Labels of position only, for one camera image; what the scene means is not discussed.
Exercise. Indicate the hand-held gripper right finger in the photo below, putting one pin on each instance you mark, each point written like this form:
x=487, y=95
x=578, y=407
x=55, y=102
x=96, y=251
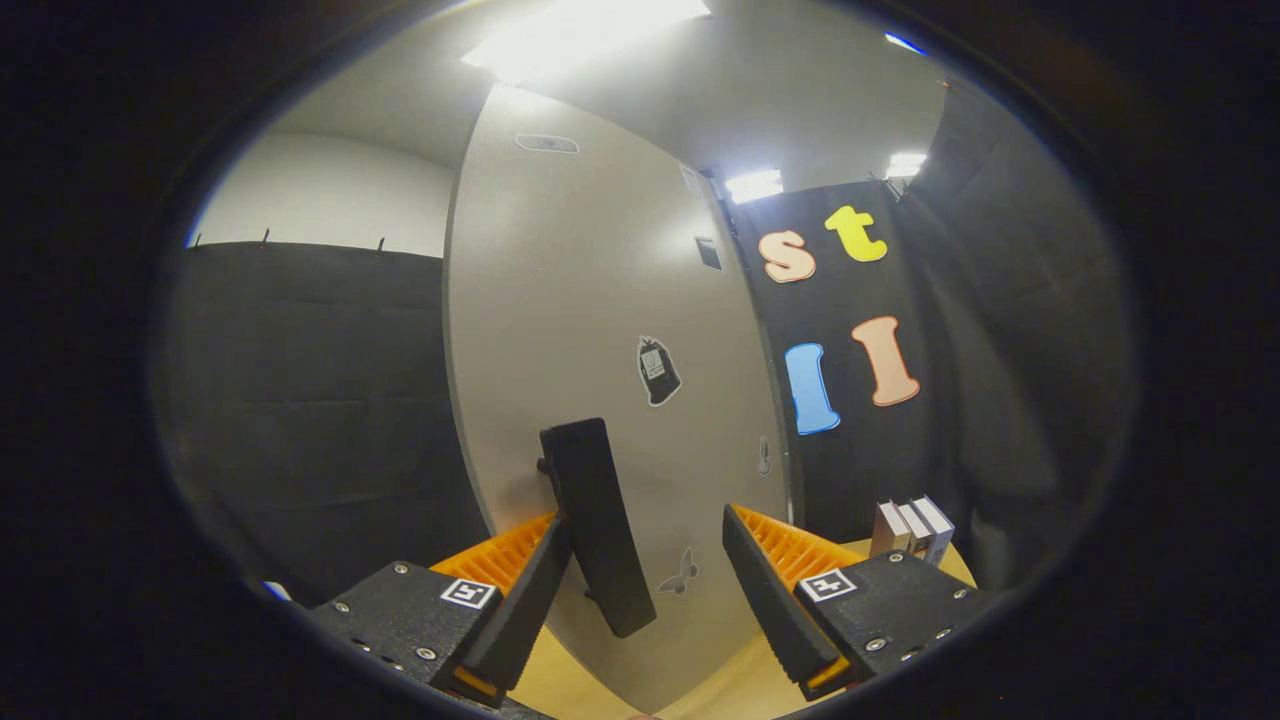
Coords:
x=770, y=610

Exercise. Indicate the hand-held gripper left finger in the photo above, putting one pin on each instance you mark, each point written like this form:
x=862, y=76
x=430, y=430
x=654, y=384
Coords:
x=520, y=620

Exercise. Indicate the grey cabinet door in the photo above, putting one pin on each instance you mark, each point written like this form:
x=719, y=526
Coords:
x=560, y=280

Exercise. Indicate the dark grey cabinet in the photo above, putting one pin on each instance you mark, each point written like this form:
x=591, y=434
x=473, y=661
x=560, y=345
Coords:
x=793, y=490

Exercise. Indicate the white and blue book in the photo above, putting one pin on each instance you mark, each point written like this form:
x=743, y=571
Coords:
x=938, y=530

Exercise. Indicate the ceiling light panel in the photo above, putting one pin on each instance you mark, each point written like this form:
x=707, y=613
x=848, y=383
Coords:
x=903, y=43
x=907, y=164
x=755, y=186
x=580, y=30

